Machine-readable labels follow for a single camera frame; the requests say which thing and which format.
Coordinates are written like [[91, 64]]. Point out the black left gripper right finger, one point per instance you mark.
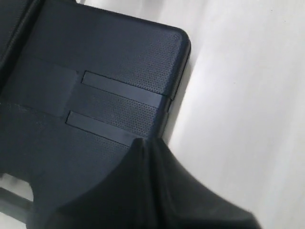
[[184, 203]]

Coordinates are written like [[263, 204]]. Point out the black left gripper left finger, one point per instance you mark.
[[123, 200]]

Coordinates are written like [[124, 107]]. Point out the black plastic carrying case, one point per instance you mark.
[[87, 83]]

